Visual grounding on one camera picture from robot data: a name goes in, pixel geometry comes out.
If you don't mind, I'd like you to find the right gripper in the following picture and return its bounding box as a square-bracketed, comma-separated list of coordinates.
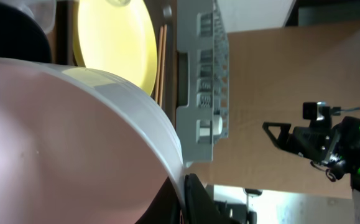
[262, 121, 335, 166]

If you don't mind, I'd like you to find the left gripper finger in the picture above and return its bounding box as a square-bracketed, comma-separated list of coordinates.
[185, 174, 238, 224]

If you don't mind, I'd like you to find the white bowl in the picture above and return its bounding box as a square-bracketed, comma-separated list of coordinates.
[0, 58, 185, 223]

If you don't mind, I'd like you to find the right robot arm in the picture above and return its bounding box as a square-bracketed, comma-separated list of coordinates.
[262, 116, 360, 223]

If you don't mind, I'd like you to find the grey dishwasher rack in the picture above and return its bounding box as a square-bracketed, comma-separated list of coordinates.
[176, 0, 229, 167]

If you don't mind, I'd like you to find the yellow plate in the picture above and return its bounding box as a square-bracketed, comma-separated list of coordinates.
[73, 0, 157, 94]

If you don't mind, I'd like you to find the clear plastic bin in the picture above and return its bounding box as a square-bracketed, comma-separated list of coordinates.
[0, 0, 57, 34]

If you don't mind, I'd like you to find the black tray bin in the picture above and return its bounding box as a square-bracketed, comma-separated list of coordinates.
[0, 2, 52, 63]

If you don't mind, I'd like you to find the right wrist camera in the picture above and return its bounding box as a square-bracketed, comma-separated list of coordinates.
[302, 101, 331, 121]

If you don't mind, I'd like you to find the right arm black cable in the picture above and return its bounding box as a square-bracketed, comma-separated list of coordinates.
[330, 106, 360, 121]

